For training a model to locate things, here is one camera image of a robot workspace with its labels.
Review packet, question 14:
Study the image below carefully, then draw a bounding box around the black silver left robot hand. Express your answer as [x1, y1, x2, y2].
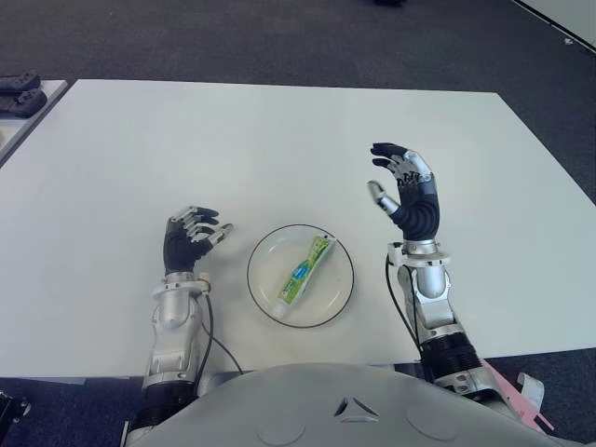
[163, 204, 234, 276]

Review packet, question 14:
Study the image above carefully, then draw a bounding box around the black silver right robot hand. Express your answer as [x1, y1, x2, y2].
[367, 142, 441, 243]

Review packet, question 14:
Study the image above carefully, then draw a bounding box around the green white toothpaste tube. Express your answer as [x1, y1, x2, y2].
[273, 235, 337, 318]

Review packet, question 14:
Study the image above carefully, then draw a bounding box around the white plate with black rim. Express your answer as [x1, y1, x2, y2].
[246, 223, 355, 330]

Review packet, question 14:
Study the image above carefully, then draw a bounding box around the white side table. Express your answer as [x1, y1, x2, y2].
[0, 79, 70, 167]

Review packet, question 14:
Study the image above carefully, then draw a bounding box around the pink cardboard box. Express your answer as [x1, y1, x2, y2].
[479, 356, 555, 432]

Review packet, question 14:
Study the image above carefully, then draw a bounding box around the white paper tag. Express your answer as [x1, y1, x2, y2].
[516, 372, 546, 413]

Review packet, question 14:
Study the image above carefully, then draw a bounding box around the large black game controller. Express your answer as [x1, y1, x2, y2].
[0, 89, 47, 117]

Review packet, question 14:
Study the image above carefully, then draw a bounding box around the grey robot torso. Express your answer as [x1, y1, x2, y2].
[125, 362, 567, 447]

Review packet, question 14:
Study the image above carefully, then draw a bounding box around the black device on floor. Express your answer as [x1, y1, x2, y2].
[0, 388, 33, 425]

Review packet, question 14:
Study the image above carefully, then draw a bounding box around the small black game controller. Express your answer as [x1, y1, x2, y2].
[0, 70, 41, 92]

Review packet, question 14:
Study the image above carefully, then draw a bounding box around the white table panel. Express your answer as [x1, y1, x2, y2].
[511, 0, 596, 57]

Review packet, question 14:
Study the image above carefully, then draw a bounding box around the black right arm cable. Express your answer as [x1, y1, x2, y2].
[384, 253, 427, 362]

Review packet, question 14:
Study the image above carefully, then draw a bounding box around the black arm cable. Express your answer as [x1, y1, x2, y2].
[384, 253, 427, 362]
[197, 292, 246, 376]

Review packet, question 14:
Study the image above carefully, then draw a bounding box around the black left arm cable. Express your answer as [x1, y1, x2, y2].
[197, 292, 246, 376]

